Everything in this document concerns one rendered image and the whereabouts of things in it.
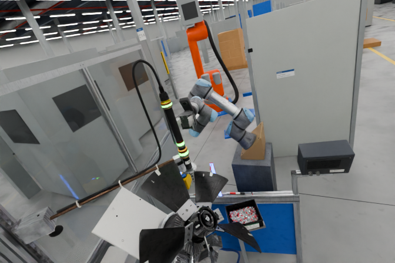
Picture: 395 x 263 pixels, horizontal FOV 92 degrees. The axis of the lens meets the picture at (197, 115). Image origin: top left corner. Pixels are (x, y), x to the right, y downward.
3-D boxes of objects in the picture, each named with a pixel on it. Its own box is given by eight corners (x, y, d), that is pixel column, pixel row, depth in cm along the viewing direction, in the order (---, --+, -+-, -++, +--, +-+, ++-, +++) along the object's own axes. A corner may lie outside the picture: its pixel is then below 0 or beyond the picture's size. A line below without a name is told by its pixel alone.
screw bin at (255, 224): (231, 235, 124) (229, 228, 121) (226, 212, 139) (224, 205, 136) (264, 226, 123) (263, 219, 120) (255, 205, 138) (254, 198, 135)
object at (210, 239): (214, 252, 113) (204, 250, 111) (213, 241, 118) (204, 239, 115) (223, 247, 109) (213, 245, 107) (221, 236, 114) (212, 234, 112)
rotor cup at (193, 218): (203, 249, 93) (219, 240, 87) (178, 235, 91) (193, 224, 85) (207, 222, 106) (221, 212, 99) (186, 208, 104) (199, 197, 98)
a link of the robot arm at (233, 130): (236, 137, 164) (223, 128, 165) (245, 125, 159) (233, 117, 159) (236, 144, 153) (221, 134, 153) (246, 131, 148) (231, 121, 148)
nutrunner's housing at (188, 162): (188, 176, 92) (156, 88, 73) (186, 172, 95) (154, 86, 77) (196, 173, 93) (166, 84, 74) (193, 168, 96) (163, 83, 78)
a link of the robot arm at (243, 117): (244, 127, 160) (191, 90, 160) (255, 113, 154) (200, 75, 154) (244, 132, 149) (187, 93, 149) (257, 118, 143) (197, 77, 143)
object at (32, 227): (24, 248, 70) (9, 233, 66) (31, 232, 76) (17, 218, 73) (54, 232, 73) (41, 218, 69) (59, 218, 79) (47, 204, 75)
